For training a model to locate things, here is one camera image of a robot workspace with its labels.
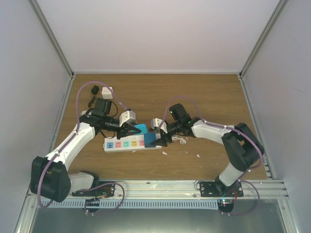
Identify black power adapter with cable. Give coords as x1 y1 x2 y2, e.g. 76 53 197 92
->
88 85 99 108

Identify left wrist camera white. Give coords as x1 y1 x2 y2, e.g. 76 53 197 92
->
119 110 136 126

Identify blue cube adapter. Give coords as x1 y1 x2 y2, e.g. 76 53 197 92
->
143 132 157 148

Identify light blue adapter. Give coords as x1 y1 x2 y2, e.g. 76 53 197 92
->
134 124 148 135

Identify aluminium front rail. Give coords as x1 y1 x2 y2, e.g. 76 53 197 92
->
26 178 289 200

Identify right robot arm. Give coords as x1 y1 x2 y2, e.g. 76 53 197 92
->
151 103 264 197

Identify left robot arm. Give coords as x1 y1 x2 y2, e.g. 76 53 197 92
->
30 99 140 202

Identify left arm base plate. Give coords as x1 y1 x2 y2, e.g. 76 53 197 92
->
71 181 115 198

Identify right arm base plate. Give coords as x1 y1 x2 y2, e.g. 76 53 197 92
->
196 181 244 198

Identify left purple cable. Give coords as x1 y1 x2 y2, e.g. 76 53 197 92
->
37 81 132 216

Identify purple cable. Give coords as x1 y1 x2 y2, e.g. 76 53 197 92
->
37 81 132 216
157 95 265 216

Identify white cube adapter tiger sticker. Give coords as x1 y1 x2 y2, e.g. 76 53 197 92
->
101 86 113 100

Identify white coiled strip cord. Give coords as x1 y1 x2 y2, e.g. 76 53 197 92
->
171 136 188 146

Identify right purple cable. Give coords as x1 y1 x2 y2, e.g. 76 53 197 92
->
157 95 265 216

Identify slotted cable duct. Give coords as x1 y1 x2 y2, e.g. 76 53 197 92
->
50 199 218 210

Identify white power strip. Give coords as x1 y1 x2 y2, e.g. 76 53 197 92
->
103 134 162 153

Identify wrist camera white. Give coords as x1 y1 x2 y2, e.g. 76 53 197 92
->
119 110 136 126
149 118 168 133

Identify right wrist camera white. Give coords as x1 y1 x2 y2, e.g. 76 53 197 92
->
149 118 168 133

